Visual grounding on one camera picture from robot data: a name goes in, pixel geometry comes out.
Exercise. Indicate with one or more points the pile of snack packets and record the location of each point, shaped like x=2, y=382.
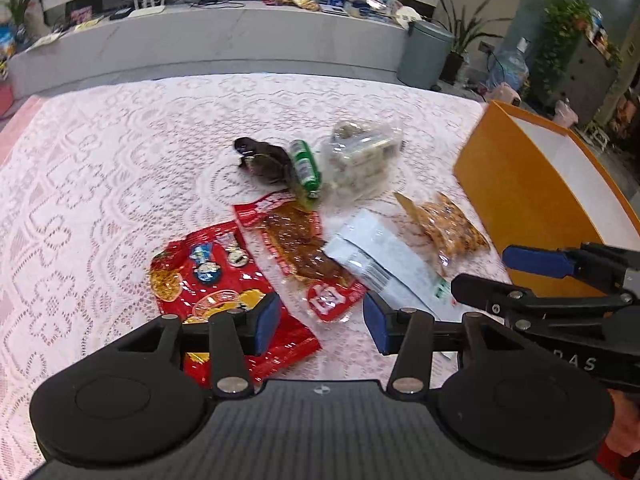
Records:
x=300, y=1

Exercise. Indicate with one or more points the orange cardboard box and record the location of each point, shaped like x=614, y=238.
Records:
x=505, y=185

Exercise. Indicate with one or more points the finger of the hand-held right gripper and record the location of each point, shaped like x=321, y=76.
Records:
x=535, y=260
x=490, y=292

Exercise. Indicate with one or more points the red clear spicy strip packet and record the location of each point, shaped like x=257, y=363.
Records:
x=295, y=245

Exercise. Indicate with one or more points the leafy green vine plant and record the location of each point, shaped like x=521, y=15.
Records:
x=562, y=30

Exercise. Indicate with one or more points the white packet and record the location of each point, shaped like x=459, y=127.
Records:
x=380, y=250

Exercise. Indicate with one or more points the pink bag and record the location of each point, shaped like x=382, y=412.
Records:
x=506, y=94

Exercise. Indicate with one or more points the red cartoon snack bag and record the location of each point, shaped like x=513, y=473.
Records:
x=200, y=270

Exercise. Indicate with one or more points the person's right hand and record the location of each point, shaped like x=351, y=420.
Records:
x=627, y=425

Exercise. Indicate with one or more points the green tube packet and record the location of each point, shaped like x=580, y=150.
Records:
x=304, y=165

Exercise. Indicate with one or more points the clear packet of orange snacks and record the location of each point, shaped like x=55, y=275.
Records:
x=445, y=230

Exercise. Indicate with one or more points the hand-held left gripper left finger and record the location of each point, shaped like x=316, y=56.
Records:
x=267, y=325

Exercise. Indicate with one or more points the grey drawer cabinet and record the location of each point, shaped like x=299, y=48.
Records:
x=592, y=77

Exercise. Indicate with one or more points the grey trash bin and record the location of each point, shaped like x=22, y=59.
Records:
x=422, y=55

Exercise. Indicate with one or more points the clear bag of candies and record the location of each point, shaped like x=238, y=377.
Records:
x=357, y=160

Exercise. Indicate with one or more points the blue water jug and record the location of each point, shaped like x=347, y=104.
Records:
x=510, y=67

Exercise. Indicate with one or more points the potted long-leaf plant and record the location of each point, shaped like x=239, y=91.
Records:
x=462, y=35

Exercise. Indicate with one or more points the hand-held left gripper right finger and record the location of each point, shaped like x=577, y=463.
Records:
x=375, y=322

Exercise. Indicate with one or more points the grey tv cabinet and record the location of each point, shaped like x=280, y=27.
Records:
x=225, y=42

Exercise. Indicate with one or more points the dark snack packet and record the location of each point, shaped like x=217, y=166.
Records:
x=265, y=160

